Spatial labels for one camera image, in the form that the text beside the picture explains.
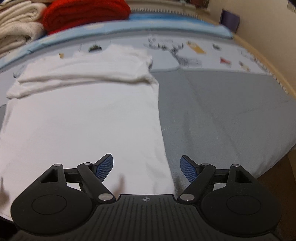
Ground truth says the white long-sleeve shirt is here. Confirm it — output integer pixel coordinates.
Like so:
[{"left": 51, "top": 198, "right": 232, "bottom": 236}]
[{"left": 1, "top": 44, "right": 175, "bottom": 219}]

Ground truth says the grey printed bed sheet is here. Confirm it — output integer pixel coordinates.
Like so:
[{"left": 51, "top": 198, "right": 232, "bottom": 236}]
[{"left": 1, "top": 30, "right": 295, "bottom": 194}]

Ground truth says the purple paper bag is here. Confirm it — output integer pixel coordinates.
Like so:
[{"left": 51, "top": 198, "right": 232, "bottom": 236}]
[{"left": 219, "top": 9, "right": 240, "bottom": 33}]

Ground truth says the light blue folded sheet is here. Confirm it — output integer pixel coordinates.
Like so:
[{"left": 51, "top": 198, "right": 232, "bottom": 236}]
[{"left": 1, "top": 13, "right": 233, "bottom": 69}]

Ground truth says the red folded blanket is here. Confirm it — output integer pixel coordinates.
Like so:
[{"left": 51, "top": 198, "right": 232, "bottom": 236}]
[{"left": 42, "top": 0, "right": 131, "bottom": 35}]

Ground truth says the cream folded quilt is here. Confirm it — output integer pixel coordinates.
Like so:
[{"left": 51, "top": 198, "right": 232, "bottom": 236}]
[{"left": 1, "top": 1, "right": 47, "bottom": 57}]

